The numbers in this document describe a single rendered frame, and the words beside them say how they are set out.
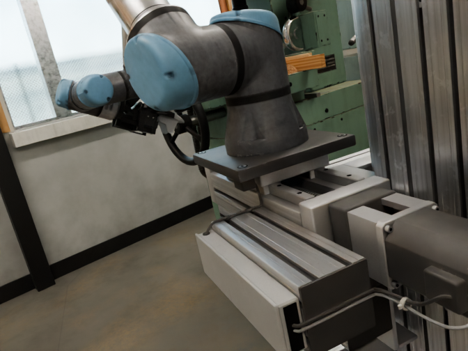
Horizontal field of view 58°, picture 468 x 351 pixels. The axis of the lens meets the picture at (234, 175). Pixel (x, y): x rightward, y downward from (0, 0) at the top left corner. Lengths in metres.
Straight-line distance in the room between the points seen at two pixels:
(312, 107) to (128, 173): 1.52
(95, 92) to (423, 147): 0.72
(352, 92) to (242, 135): 1.00
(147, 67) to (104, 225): 2.13
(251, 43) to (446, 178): 0.35
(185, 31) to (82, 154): 2.02
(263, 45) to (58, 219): 2.08
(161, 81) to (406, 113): 0.35
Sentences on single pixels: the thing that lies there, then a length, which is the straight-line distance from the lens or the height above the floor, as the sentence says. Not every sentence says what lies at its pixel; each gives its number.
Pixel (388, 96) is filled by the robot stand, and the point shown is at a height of 0.88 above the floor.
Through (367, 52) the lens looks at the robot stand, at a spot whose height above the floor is 0.95.
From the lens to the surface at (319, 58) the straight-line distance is 1.37.
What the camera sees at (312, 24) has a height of 1.04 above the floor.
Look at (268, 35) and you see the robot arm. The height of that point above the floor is 1.00.
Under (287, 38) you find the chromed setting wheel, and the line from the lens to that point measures 1.57.
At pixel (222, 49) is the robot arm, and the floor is 1.00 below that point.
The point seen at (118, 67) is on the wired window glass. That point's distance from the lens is 2.81.
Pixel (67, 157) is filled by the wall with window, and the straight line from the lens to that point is 2.60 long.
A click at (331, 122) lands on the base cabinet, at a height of 0.69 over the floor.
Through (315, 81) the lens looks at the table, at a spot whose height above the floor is 0.86.
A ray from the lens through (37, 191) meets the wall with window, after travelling 2.57.
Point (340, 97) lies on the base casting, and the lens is 1.62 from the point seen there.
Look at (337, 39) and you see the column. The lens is 1.81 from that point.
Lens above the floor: 0.98
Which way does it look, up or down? 15 degrees down
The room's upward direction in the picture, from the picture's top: 12 degrees counter-clockwise
